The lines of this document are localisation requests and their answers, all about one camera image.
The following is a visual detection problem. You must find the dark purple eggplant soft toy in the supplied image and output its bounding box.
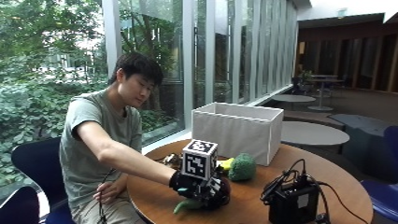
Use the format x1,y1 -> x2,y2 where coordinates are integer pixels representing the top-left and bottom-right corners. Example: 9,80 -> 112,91
172,176 -> 233,216

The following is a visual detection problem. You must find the yellow soft toy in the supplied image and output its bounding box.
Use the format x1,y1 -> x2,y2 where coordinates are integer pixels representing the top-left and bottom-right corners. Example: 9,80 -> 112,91
218,157 -> 237,173

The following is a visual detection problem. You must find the white cube of black markers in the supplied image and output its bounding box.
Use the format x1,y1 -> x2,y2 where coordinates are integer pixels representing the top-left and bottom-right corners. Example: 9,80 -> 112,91
180,138 -> 220,182

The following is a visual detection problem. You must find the green broccoli soft toy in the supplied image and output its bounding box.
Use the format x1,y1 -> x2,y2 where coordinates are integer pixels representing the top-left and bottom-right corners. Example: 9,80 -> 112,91
226,152 -> 257,183

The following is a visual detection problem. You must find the small brown toy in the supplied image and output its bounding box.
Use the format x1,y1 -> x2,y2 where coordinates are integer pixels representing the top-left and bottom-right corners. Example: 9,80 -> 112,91
161,152 -> 184,171

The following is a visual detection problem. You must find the blue chair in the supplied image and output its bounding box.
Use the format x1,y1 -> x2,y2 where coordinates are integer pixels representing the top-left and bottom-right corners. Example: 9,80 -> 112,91
9,136 -> 77,224
359,125 -> 398,223

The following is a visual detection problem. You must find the black electronics box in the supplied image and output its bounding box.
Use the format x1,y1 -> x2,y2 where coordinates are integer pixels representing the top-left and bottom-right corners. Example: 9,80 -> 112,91
268,182 -> 321,224

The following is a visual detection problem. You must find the white fabric storage box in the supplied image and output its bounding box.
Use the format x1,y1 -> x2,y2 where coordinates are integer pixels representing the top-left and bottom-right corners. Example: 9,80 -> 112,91
190,101 -> 286,167

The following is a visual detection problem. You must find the the person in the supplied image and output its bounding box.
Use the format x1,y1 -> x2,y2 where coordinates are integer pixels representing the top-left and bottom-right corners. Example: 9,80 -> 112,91
59,51 -> 184,224

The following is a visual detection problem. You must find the large round grey table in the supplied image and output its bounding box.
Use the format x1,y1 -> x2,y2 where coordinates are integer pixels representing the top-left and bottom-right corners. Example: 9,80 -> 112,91
279,120 -> 350,147

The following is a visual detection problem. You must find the low round grey table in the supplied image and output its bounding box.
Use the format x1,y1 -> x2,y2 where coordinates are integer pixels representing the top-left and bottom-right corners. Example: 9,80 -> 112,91
270,93 -> 317,105

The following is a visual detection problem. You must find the grey sofa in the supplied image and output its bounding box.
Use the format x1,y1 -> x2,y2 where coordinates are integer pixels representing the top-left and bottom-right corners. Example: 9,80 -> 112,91
329,113 -> 395,182

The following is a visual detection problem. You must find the potted plant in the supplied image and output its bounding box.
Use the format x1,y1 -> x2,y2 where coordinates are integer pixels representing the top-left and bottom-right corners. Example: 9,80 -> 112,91
297,69 -> 314,95

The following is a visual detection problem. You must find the thin black glove cable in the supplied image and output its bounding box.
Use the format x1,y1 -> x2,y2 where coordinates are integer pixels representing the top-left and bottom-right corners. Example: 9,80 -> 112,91
96,167 -> 118,224

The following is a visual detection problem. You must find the bundle of black cables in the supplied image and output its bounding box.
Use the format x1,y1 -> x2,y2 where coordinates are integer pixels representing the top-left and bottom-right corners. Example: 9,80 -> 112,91
258,158 -> 333,224

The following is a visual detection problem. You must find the long black cable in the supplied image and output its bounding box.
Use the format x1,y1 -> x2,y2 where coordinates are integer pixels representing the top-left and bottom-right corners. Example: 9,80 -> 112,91
317,181 -> 370,224

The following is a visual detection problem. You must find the tall round pedestal table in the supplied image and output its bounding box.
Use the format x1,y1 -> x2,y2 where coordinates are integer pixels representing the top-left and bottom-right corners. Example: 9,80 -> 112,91
306,77 -> 346,112

